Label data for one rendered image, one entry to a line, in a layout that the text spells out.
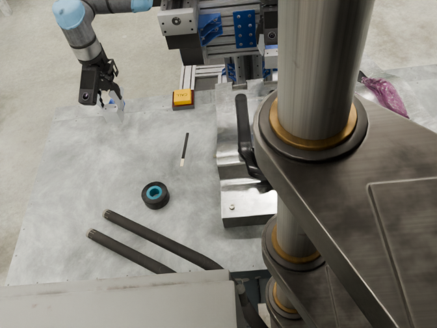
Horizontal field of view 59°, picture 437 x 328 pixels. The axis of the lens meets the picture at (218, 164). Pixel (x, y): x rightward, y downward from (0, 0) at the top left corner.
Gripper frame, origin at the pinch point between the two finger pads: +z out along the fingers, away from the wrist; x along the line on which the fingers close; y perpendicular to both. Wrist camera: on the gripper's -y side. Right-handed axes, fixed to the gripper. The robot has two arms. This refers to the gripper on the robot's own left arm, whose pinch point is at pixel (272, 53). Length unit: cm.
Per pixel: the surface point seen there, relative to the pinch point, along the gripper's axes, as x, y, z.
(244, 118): 9.7, -21.8, 7.1
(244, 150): 9.5, -37.0, 3.9
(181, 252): 25, -68, 5
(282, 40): 2, -83, -68
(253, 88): 6.6, -9.7, 6.0
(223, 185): 15.9, -45.7, 8.8
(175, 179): 32, -39, 15
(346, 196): -2, -90, -59
